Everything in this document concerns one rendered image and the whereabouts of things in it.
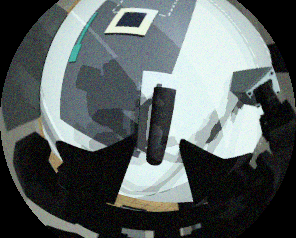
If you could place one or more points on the beige rectangular tile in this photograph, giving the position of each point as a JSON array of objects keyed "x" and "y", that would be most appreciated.
[{"x": 132, "y": 21}]

